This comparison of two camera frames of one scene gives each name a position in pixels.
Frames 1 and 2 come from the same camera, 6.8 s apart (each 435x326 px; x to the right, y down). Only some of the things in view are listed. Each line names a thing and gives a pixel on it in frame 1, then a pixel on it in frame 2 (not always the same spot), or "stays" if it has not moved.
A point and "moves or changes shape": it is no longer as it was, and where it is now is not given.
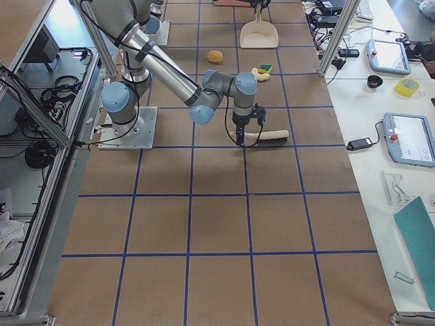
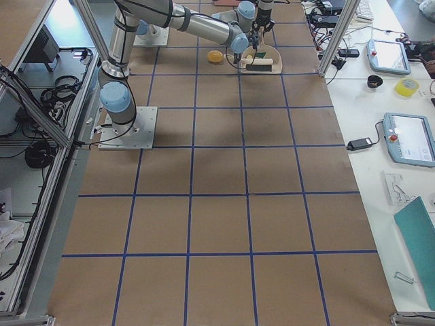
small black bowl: (374, 81) stays
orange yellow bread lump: (215, 56) stays
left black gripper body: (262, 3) → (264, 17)
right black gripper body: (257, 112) → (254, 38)
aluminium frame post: (350, 9) stays
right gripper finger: (240, 134) → (236, 58)
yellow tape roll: (406, 87) stays
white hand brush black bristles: (253, 138) → (257, 64)
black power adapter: (359, 143) stays
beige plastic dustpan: (259, 34) moves or changes shape
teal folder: (417, 230) stays
